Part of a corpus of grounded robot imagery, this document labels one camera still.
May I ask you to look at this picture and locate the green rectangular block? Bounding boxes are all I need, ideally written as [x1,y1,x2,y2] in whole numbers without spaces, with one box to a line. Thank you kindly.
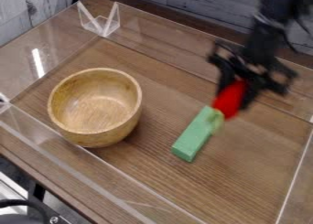
[171,106,223,162]

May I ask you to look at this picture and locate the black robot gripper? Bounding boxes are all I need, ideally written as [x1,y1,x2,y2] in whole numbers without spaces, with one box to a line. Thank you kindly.
[206,14,298,111]

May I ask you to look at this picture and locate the clear acrylic tray enclosure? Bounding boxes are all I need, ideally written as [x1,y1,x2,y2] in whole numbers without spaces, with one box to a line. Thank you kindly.
[0,0,313,224]

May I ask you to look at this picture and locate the black cable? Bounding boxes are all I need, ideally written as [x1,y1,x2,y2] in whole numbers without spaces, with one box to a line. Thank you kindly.
[0,198,48,224]

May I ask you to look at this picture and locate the black metal table bracket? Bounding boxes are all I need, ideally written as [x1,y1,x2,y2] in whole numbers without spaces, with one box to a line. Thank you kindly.
[26,181,72,224]

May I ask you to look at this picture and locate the red plush strawberry toy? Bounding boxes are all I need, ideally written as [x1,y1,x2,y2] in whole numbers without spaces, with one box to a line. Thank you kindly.
[206,79,248,134]

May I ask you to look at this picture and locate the wooden bowl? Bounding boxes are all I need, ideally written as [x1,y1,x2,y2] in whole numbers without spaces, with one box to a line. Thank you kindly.
[46,68,143,148]

